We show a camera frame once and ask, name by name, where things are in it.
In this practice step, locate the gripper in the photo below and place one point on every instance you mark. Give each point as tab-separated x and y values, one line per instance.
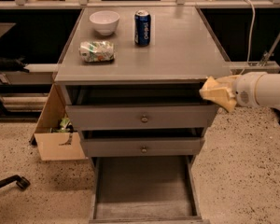
244	90

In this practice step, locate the yellow sponge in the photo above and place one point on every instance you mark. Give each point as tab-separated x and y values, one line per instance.
224	100

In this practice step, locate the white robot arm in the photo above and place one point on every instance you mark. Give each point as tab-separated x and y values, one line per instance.
253	89

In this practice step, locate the grey top drawer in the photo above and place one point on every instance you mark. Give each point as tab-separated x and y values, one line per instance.
111	117

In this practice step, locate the grey drawer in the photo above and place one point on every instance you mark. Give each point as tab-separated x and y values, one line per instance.
128	147
111	117
145	190

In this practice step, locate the grey drawer cabinet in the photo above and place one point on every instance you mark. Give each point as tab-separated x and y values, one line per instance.
169	71

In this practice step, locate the grey bottom drawer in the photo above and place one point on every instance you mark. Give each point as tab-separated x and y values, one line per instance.
145	190

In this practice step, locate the grey middle drawer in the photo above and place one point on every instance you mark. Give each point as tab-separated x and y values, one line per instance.
128	147

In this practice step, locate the blue pepsi can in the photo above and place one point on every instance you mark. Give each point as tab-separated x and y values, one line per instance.
142	21

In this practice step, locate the white bowl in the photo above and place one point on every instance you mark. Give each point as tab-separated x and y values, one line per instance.
104	22

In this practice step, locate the green white snack bag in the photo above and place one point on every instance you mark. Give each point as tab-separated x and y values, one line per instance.
96	51

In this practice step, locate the green packet in box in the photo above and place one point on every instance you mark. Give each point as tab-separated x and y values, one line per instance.
65	126

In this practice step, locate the cardboard box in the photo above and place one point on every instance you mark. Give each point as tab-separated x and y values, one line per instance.
54	138

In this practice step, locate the black cloth on ledge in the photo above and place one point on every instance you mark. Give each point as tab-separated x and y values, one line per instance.
8	64

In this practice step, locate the black chair leg with caster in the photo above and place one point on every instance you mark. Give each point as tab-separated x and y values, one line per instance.
20	181

